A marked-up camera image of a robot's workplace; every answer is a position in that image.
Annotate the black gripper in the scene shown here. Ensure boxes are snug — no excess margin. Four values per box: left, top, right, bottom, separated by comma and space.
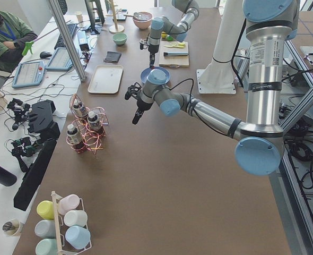
132, 91, 154, 124
147, 44, 159, 66

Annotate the blue plate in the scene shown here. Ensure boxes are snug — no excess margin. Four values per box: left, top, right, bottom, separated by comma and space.
140, 66, 170, 84

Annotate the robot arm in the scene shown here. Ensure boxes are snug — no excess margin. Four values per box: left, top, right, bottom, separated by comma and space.
125, 1, 299, 176
147, 0, 199, 69

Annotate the pink bowl basket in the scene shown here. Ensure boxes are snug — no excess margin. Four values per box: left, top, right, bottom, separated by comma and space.
133, 12, 153, 30

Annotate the steel muddler black tip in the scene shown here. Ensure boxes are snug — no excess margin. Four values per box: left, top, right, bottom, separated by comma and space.
163, 52, 189, 57

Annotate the wooden cutting board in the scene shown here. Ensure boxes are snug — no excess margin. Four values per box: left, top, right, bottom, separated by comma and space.
159, 41, 189, 67

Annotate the yellow plastic knife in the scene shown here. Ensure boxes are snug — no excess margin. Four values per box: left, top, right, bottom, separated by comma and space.
164, 43, 186, 48

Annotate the green bowl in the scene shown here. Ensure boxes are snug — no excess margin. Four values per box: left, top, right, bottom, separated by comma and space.
112, 32, 127, 46

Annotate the grey folded cloth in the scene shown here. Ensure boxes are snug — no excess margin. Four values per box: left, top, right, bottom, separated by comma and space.
103, 51, 121, 63

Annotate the wooden cup tree stand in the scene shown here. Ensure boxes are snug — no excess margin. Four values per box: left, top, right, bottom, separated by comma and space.
105, 0, 125, 34

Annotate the dark tea bottle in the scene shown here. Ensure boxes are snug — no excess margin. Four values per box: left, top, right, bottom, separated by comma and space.
88, 111, 105, 136
72, 100, 88, 119
67, 124, 86, 154

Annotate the cream rabbit tray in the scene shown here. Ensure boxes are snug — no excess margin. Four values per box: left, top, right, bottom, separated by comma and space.
88, 65, 123, 94

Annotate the black keyboard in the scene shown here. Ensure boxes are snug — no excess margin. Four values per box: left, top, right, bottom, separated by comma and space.
54, 23, 79, 50

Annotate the blue teach pendant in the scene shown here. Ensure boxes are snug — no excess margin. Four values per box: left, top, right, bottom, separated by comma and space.
46, 47, 73, 72
12, 61, 45, 89

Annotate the black computer mouse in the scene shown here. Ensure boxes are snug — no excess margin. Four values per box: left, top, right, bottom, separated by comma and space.
39, 51, 52, 59

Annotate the pink cup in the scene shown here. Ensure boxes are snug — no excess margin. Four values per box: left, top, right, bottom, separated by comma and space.
58, 194, 80, 215

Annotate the white cup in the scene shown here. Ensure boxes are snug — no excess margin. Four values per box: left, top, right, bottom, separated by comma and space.
64, 210, 88, 227

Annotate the yellow cup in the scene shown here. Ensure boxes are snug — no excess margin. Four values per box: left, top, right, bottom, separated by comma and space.
37, 200, 54, 220

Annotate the light blue cup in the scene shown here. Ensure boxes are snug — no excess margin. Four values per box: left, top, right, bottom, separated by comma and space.
65, 225, 91, 249

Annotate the person in green shirt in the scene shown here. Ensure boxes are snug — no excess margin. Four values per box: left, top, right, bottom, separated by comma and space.
0, 11, 38, 73

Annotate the grey cup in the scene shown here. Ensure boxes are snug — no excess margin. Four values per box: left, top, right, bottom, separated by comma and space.
34, 219, 56, 239

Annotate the black thermos bottle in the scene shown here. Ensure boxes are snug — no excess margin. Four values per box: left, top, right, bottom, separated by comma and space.
0, 166, 17, 186

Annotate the mint green cup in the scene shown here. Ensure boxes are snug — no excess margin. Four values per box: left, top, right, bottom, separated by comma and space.
35, 239, 58, 255

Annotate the paper cup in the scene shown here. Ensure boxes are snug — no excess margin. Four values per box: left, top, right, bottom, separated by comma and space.
2, 219, 24, 236

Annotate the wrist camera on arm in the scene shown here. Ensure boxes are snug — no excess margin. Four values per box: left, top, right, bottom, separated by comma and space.
125, 82, 142, 100
140, 39, 149, 50

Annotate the copper wire bottle rack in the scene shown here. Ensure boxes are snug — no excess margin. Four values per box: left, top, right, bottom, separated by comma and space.
66, 94, 109, 155

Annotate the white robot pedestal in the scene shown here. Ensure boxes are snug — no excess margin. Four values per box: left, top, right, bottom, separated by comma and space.
197, 0, 246, 94

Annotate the white wire cup rack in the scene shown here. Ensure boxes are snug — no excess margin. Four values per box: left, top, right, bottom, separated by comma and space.
51, 191, 93, 255

